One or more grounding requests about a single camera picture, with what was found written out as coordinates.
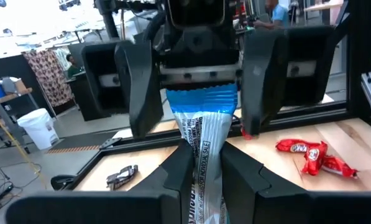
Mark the wooden workbench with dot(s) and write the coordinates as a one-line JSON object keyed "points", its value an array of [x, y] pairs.
{"points": [[8, 96]]}

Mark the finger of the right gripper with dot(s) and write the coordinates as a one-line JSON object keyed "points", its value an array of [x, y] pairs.
{"points": [[141, 93], [263, 87]]}

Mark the black stand post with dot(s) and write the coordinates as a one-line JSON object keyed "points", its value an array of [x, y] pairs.
{"points": [[110, 21]]}

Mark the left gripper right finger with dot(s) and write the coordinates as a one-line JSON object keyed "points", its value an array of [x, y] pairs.
{"points": [[266, 205]]}

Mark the brown Hershey's candy bar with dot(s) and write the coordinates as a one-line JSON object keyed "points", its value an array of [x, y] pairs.
{"points": [[130, 171], [117, 180]]}

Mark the person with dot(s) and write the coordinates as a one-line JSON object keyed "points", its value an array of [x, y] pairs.
{"points": [[75, 67], [278, 17]]}

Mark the black counter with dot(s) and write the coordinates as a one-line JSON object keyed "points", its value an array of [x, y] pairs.
{"points": [[79, 102]]}

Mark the black table clamp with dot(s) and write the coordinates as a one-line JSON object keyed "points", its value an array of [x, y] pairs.
{"points": [[62, 182]]}

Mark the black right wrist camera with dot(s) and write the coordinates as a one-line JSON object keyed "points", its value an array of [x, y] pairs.
{"points": [[196, 12]]}

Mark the white trash bin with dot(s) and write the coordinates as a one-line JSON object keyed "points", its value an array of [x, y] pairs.
{"points": [[37, 130]]}

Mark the patterned brown white curtain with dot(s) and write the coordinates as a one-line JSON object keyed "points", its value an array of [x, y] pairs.
{"points": [[48, 77]]}

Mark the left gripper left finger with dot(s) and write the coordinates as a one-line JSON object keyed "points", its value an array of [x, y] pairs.
{"points": [[160, 202]]}

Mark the dark mat with striped edge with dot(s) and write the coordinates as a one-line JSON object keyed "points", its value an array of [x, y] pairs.
{"points": [[79, 141]]}

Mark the black partition panel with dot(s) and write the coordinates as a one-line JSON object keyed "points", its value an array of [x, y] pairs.
{"points": [[5, 67]]}

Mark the blue white Hershey's candy bar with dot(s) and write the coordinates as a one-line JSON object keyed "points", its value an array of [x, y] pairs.
{"points": [[204, 124]]}

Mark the red KitKat candy bar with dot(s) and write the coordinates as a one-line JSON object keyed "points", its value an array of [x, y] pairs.
{"points": [[340, 166], [297, 147], [314, 158]]}

